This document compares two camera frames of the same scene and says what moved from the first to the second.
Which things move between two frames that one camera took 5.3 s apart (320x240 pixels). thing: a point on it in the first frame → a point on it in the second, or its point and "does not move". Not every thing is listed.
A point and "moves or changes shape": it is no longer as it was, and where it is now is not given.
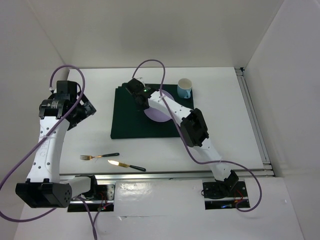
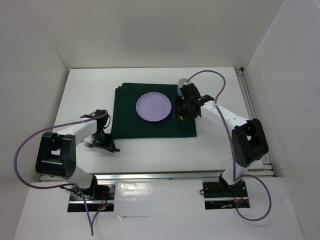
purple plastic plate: (156, 115) moves or changes shape
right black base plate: (224, 194) does not move
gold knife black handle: (126, 165) moves or changes shape
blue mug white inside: (184, 86) does not move
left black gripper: (86, 110) → (109, 144)
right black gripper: (140, 107) → (178, 102)
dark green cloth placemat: (129, 120) does not move
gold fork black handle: (89, 158) → (89, 144)
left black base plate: (98, 192) does not move
